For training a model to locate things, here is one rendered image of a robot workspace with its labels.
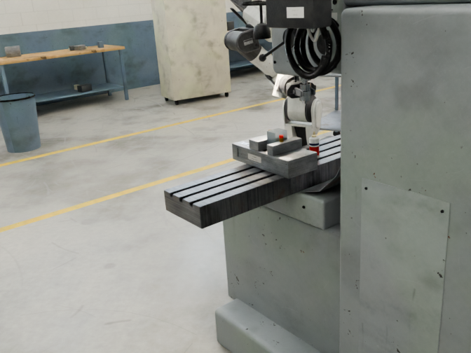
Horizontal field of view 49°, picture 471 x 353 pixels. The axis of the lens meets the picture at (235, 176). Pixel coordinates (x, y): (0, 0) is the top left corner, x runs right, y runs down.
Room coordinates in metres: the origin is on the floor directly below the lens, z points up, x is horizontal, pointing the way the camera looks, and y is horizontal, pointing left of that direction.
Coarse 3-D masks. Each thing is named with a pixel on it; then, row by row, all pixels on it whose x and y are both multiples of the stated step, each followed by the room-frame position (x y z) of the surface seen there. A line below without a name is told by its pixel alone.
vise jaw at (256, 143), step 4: (260, 136) 2.01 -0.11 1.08; (264, 136) 2.01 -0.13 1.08; (252, 140) 1.96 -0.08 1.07; (256, 140) 1.96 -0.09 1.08; (260, 140) 1.95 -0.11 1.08; (264, 140) 1.95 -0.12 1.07; (252, 144) 1.96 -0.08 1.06; (256, 144) 1.94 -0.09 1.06; (260, 144) 1.94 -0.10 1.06; (264, 144) 1.95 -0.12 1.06; (252, 148) 1.96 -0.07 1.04; (256, 148) 1.94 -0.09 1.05; (260, 148) 1.94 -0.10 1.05; (264, 148) 1.95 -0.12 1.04
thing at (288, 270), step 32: (224, 224) 2.27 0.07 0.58; (256, 224) 2.08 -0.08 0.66; (288, 224) 1.91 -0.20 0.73; (256, 256) 2.09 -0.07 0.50; (288, 256) 1.92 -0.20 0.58; (320, 256) 1.78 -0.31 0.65; (256, 288) 2.10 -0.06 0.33; (288, 288) 1.92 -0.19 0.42; (320, 288) 1.78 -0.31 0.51; (288, 320) 1.93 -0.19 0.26; (320, 320) 1.78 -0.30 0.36
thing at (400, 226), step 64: (384, 64) 1.48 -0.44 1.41; (448, 64) 1.33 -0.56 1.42; (384, 128) 1.48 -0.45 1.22; (448, 128) 1.32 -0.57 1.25; (384, 192) 1.47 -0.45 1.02; (448, 192) 1.31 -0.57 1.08; (384, 256) 1.46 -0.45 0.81; (448, 256) 1.30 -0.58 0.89; (384, 320) 1.45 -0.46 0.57; (448, 320) 1.28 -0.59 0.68
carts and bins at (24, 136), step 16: (336, 80) 5.65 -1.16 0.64; (0, 96) 6.19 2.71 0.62; (16, 96) 6.29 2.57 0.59; (32, 96) 6.04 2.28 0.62; (336, 96) 5.65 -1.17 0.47; (0, 112) 5.88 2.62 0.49; (16, 112) 5.87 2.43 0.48; (32, 112) 6.01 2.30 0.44; (336, 112) 5.54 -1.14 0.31; (16, 128) 5.87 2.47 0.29; (32, 128) 5.98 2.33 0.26; (320, 128) 4.93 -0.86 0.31; (336, 128) 4.88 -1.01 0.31; (16, 144) 5.88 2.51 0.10; (32, 144) 5.95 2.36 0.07
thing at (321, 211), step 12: (300, 192) 1.86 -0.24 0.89; (312, 192) 1.85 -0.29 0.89; (324, 192) 1.84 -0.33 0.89; (336, 192) 1.83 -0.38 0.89; (276, 204) 1.95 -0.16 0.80; (288, 204) 1.90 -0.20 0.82; (300, 204) 1.84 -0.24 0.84; (312, 204) 1.79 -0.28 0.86; (324, 204) 1.75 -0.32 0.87; (336, 204) 1.79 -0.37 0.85; (300, 216) 1.85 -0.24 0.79; (312, 216) 1.80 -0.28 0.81; (324, 216) 1.75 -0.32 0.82; (336, 216) 1.79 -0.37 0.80; (324, 228) 1.76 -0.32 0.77
